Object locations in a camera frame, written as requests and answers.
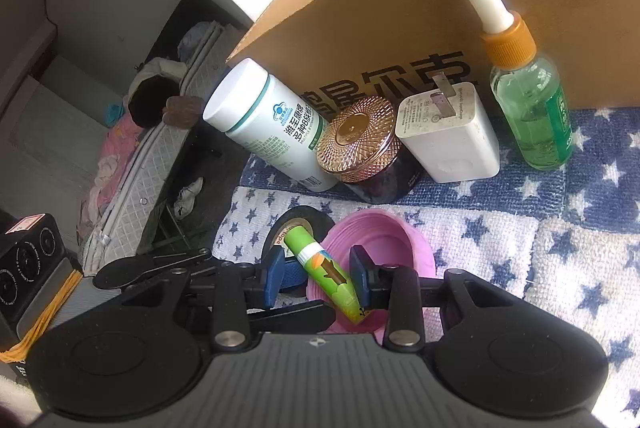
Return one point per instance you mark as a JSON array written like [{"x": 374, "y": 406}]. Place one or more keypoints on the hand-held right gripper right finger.
[{"x": 358, "y": 278}]

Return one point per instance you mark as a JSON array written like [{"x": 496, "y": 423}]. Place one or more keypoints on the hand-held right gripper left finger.
[{"x": 276, "y": 275}]

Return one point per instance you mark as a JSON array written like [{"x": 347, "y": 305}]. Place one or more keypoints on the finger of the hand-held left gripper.
[{"x": 140, "y": 265}]

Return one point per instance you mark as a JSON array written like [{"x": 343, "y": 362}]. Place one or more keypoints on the green lip balm stick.
[{"x": 320, "y": 268}]

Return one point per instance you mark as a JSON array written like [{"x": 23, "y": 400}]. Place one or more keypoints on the pink collapsible bowl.
[{"x": 390, "y": 238}]

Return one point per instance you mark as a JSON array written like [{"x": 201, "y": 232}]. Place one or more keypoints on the black tape roll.
[{"x": 320, "y": 220}]

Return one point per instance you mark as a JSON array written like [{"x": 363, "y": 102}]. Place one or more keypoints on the rose gold lidded jar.
[{"x": 357, "y": 133}]

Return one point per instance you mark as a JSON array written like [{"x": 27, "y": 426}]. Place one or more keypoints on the white charger adapter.
[{"x": 450, "y": 143}]

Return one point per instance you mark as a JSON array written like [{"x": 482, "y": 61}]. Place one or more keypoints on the green dropper bottle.
[{"x": 530, "y": 108}]

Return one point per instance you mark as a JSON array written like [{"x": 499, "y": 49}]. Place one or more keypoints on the cardboard box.
[{"x": 400, "y": 8}]

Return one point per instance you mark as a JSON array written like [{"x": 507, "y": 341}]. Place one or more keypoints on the white shoe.
[{"x": 189, "y": 195}]

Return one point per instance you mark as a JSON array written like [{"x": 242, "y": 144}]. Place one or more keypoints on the white quilted mattress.
[{"x": 150, "y": 168}]

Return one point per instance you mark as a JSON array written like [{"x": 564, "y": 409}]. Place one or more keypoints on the pink bedding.
[{"x": 117, "y": 143}]

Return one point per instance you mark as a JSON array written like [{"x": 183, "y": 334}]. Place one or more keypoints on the white teal pill bottle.
[{"x": 270, "y": 128}]

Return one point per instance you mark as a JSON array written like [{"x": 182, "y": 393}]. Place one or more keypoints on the blue white star blanket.
[{"x": 500, "y": 218}]

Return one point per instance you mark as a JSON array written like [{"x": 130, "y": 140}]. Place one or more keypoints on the brown plush item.
[{"x": 184, "y": 111}]

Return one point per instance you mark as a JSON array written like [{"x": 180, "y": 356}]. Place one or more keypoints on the dark cloth bundle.
[{"x": 147, "y": 101}]

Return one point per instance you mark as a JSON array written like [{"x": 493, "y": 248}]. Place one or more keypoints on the cream cloth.
[{"x": 162, "y": 68}]

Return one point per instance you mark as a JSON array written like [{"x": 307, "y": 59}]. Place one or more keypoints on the black metal frame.
[{"x": 170, "y": 228}]

